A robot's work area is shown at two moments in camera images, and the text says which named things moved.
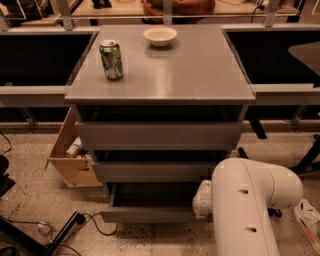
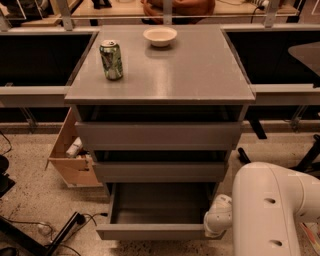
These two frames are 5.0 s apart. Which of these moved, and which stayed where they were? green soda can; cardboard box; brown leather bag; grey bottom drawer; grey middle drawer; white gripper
Moved: grey bottom drawer; white gripper
Stayed: brown leather bag; cardboard box; green soda can; grey middle drawer
